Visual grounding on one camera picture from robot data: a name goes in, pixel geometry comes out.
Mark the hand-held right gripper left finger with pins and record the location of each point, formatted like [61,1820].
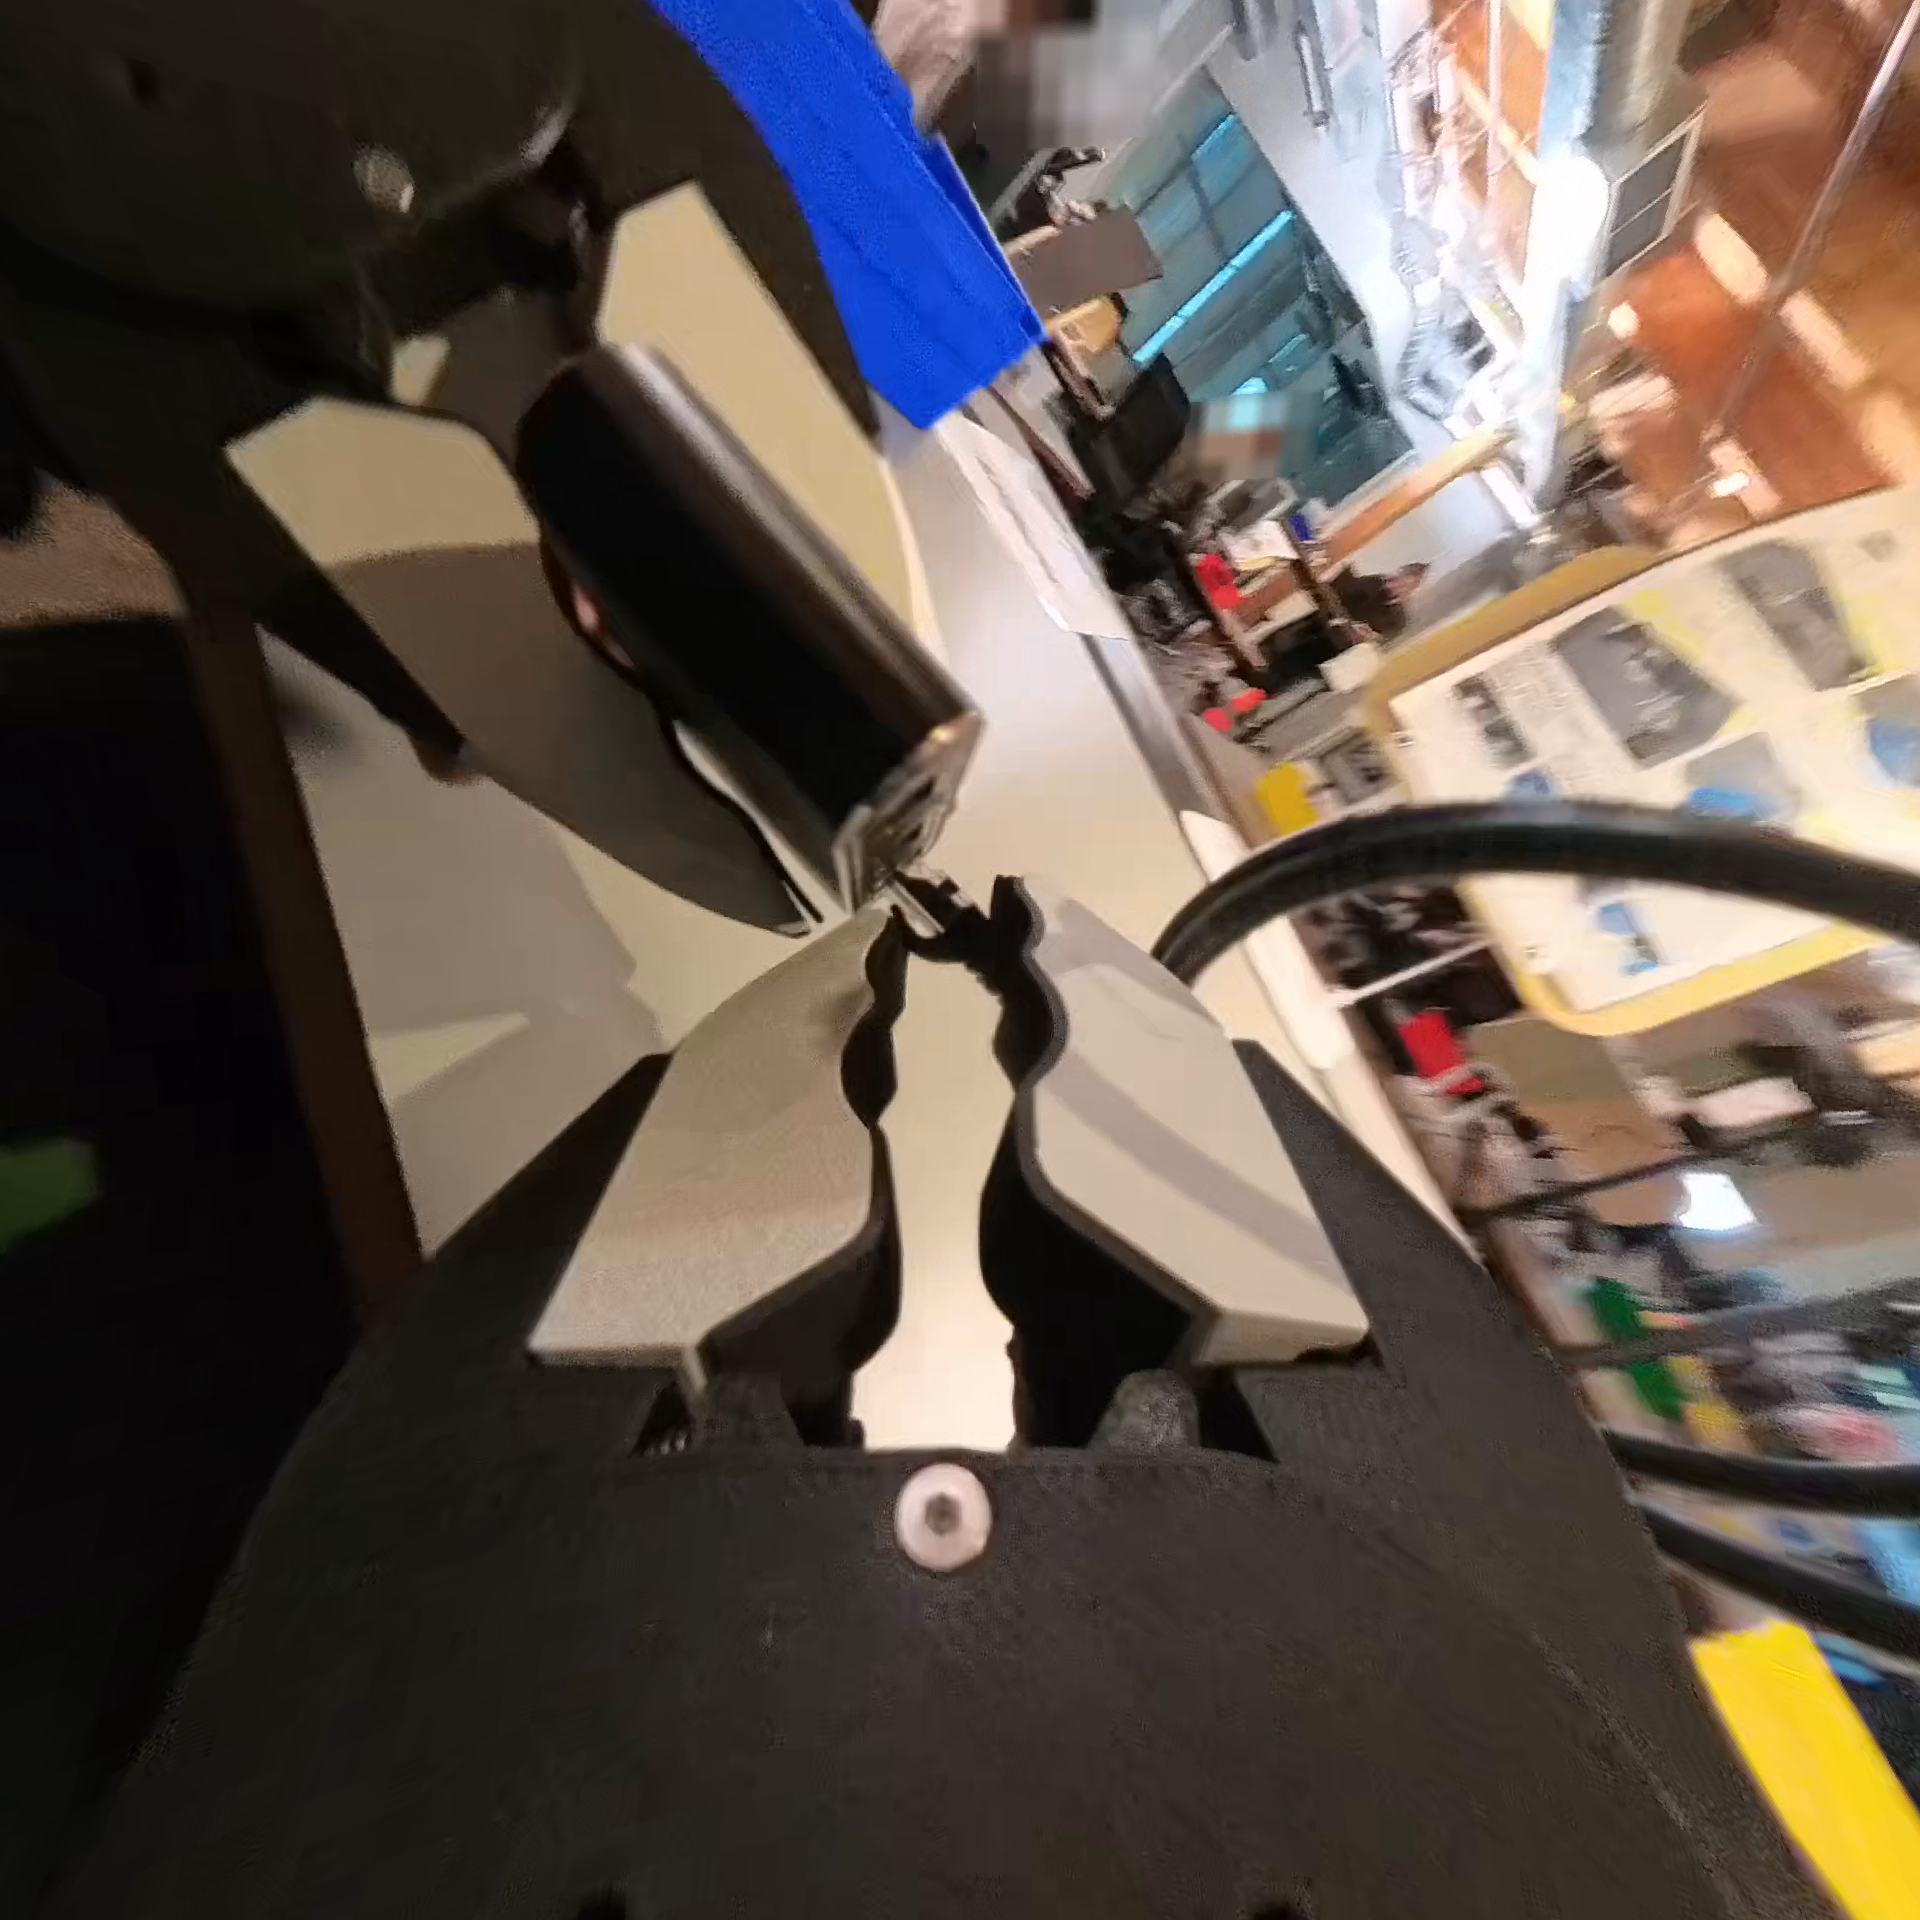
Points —
[722,1184]

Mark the white paper sheet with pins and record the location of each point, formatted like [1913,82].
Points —
[1020,524]

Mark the yellow plastic bin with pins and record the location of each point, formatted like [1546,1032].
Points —
[1817,1756]

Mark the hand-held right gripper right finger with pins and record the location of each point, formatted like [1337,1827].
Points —
[1185,1184]

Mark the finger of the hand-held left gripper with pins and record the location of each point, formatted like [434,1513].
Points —
[722,300]
[451,598]

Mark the black ethernet adapter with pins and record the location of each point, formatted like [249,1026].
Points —
[722,598]

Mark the blue plastic bin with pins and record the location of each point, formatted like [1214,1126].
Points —
[870,181]

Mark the instruction sheet stand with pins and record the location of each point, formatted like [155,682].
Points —
[1652,721]

